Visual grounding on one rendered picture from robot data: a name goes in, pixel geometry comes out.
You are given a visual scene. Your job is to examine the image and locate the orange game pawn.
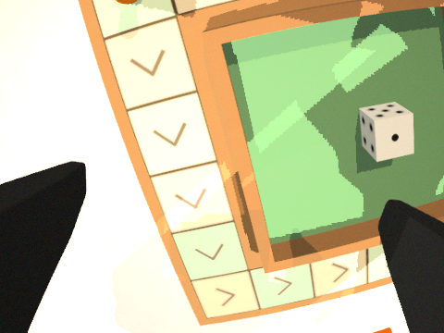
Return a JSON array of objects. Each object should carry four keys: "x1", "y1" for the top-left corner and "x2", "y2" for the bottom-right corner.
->
[{"x1": 116, "y1": 0, "x2": 137, "y2": 5}]

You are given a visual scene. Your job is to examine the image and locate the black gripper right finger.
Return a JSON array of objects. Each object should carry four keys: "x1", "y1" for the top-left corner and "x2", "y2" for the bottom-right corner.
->
[{"x1": 377, "y1": 200, "x2": 444, "y2": 333}]

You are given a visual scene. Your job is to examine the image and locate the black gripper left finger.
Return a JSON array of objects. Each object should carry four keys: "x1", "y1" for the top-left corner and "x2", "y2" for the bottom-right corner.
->
[{"x1": 0, "y1": 162, "x2": 88, "y2": 333}]

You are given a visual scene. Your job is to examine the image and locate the cream die with black pips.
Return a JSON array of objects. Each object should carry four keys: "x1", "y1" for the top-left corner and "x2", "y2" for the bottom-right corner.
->
[{"x1": 359, "y1": 103, "x2": 414, "y2": 162}]

